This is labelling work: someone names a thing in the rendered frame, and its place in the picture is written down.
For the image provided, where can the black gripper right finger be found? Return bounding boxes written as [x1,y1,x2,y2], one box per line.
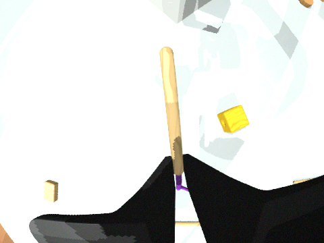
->
[183,153,324,243]

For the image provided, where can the yellow block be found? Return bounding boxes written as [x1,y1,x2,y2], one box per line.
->
[217,105,249,133]

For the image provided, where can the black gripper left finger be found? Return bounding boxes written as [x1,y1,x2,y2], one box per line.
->
[29,156,176,243]

